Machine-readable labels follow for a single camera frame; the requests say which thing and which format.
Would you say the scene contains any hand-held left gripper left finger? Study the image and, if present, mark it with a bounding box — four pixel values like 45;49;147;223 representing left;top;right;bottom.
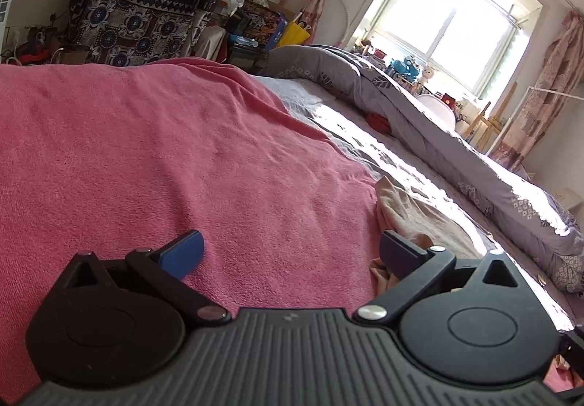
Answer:
68;229;231;327

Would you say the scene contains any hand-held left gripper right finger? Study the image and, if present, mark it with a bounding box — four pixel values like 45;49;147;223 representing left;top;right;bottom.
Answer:
356;230;519;326

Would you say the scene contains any beige t-shirt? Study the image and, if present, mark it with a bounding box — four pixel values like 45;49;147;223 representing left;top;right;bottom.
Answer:
369;175;496;297

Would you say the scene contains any grey patterned pillow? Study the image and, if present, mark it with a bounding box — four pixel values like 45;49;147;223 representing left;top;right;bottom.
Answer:
545;251;584;294

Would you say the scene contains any pink blanket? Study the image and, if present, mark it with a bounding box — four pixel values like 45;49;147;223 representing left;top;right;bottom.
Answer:
0;58;576;406

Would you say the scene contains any grey patterned duvet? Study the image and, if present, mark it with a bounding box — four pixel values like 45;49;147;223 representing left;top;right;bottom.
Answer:
265;45;584;294

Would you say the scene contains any red cloth item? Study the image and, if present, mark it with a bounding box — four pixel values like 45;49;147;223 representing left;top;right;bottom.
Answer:
369;113;392;134

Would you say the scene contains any white chair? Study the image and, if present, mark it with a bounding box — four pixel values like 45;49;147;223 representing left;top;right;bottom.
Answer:
417;93;457;129

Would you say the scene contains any wooden easel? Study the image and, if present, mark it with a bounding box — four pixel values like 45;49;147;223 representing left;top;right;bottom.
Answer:
470;82;519;152

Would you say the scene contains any blue toy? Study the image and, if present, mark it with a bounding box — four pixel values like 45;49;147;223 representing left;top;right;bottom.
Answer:
388;57;421;81

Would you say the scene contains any white and red cloth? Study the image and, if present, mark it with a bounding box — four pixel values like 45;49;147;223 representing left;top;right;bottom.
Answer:
194;25;229;64

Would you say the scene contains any brown cardboard box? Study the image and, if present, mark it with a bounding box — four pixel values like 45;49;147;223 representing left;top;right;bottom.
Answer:
57;50;92;66

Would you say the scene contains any patterned cloth cover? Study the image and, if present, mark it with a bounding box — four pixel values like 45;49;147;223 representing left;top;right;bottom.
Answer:
64;0;204;67

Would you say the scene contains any colourful game box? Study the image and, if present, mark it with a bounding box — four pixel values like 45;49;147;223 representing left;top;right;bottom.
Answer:
237;4;288;51

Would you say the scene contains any window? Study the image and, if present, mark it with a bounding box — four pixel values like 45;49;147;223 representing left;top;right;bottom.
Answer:
360;0;545;102

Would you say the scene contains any yellow paper bag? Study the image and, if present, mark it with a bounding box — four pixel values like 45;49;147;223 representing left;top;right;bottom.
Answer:
276;20;312;49

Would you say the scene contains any pink hula hoop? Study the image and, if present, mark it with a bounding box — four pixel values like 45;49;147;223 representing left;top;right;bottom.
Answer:
278;0;353;49

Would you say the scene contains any red and blue cloth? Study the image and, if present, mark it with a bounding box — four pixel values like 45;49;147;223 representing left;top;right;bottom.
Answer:
18;34;52;62

